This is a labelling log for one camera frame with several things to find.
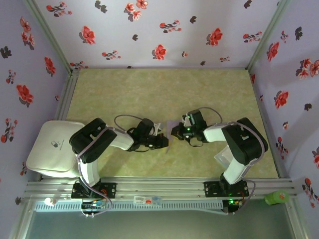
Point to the lilac square paper sheet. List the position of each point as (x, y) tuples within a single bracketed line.
[(172, 125)]

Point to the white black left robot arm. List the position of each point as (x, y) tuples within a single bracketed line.
[(92, 139)]

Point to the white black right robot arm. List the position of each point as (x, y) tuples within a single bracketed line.
[(244, 142)]

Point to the clear plastic box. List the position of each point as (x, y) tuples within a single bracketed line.
[(221, 158)]

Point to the white red label sticker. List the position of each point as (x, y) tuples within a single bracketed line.
[(142, 200)]

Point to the grey metal panel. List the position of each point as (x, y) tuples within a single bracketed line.
[(159, 226)]

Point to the black controller board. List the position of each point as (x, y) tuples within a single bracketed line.
[(93, 204), (231, 205)]

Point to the green cylindrical container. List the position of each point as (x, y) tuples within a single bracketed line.
[(276, 198)]

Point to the small white knob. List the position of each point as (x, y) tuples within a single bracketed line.
[(50, 201)]

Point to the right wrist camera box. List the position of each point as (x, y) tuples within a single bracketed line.
[(186, 121)]

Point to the long aluminium frame rail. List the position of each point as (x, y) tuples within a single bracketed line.
[(162, 186)]

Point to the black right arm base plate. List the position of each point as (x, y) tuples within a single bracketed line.
[(211, 189)]

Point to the aluminium side rail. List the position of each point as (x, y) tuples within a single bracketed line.
[(262, 112), (68, 92)]

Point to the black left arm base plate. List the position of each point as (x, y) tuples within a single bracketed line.
[(109, 190)]

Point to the aluminium corner post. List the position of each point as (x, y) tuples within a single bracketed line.
[(51, 37), (265, 37)]

